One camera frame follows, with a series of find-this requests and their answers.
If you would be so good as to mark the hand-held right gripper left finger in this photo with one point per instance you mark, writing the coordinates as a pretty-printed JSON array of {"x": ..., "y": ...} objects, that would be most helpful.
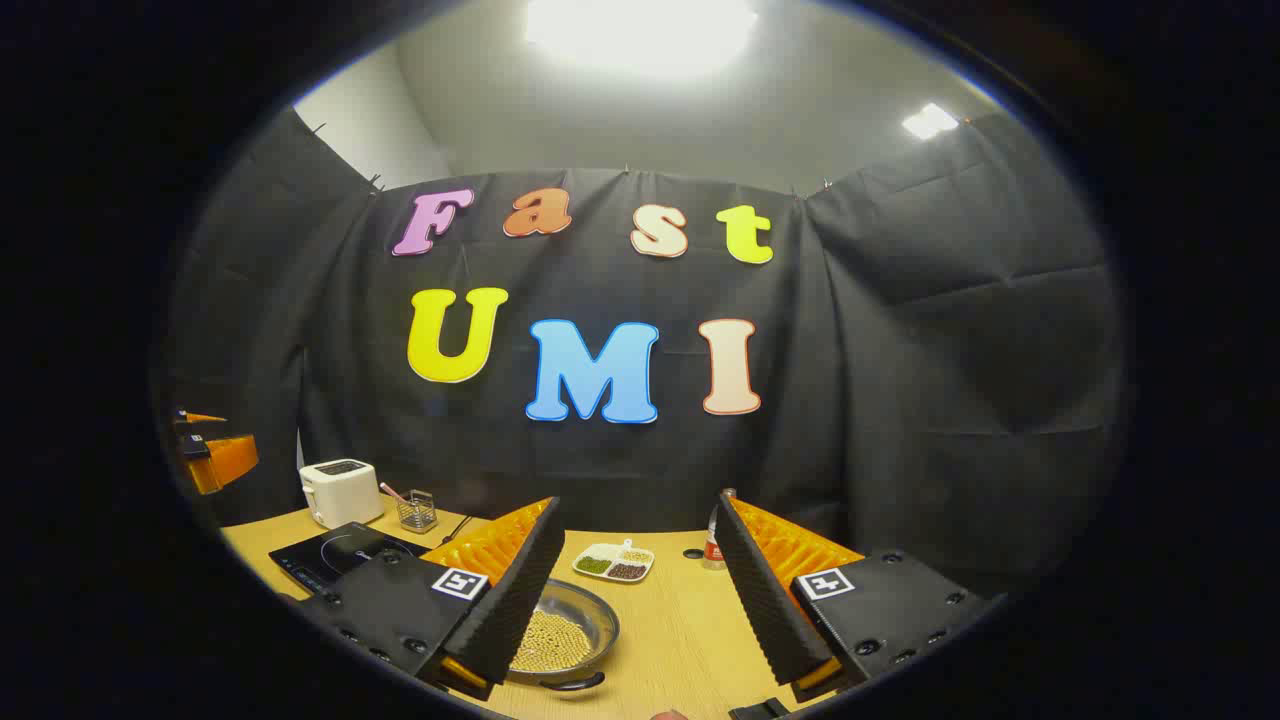
[{"x": 520, "y": 600}]

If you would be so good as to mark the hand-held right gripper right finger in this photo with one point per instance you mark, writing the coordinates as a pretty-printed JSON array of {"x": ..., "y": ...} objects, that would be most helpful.
[{"x": 765, "y": 610}]

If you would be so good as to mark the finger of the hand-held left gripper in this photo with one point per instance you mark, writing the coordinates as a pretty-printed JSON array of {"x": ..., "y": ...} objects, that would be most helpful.
[
  {"x": 225, "y": 458},
  {"x": 195, "y": 418}
]

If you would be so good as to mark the pile of soybeans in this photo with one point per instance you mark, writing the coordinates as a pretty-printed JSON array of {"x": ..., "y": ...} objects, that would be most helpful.
[{"x": 552, "y": 642}]

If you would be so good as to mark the stainless steel pot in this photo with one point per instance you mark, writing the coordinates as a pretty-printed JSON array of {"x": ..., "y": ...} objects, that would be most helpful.
[{"x": 590, "y": 610}]

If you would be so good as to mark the black induction cooktop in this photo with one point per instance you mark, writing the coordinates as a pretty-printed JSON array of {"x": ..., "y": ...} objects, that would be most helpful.
[{"x": 330, "y": 555}]

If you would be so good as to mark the clear plastic water bottle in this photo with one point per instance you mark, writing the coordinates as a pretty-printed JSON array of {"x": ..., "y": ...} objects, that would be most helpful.
[{"x": 712, "y": 545}]

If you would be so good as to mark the white divided bean dish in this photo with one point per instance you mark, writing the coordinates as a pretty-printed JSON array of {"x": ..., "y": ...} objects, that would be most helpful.
[{"x": 612, "y": 563}]

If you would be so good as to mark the white toaster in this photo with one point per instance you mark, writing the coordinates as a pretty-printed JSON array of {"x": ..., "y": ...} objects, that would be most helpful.
[{"x": 340, "y": 492}]

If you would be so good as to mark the black backdrop cloth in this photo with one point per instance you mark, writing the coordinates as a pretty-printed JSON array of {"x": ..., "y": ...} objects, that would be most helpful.
[{"x": 900, "y": 400}]

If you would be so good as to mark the small ceiling light panel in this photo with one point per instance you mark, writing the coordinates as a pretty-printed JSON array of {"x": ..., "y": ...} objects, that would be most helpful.
[{"x": 930, "y": 121}]

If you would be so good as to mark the large ceiling light panel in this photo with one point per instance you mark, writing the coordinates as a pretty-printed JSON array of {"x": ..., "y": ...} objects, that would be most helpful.
[{"x": 640, "y": 35}]

